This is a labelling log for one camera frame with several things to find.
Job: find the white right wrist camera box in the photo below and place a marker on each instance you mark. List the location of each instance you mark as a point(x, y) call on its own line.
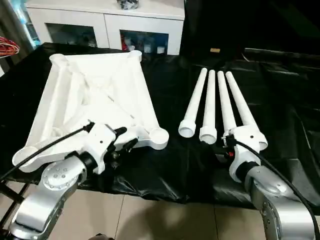
point(246, 137)

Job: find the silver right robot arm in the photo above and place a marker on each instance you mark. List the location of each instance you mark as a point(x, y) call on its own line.
point(280, 200)

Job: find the grey object on cabinet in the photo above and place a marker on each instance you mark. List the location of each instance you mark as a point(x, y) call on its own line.
point(128, 4)

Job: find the white plastic table leg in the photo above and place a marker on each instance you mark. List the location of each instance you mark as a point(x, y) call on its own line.
point(194, 102)
point(225, 102)
point(242, 107)
point(209, 107)

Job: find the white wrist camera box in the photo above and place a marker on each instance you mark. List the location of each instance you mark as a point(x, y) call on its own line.
point(246, 137)
point(99, 142)

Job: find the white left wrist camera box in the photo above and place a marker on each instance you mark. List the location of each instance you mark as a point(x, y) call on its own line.
point(99, 142)

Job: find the grey robot foot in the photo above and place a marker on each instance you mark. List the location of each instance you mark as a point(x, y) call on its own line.
point(103, 236)

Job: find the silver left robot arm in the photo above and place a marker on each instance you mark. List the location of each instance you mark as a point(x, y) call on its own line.
point(50, 195)

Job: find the white cabinet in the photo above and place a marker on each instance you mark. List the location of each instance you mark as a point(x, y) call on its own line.
point(100, 22)

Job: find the black mat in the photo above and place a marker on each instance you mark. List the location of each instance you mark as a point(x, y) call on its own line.
point(170, 80)

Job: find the white plastic table top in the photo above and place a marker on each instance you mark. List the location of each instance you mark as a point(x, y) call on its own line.
point(95, 95)

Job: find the small yellow tag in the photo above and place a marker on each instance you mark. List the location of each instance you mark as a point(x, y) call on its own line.
point(215, 50)

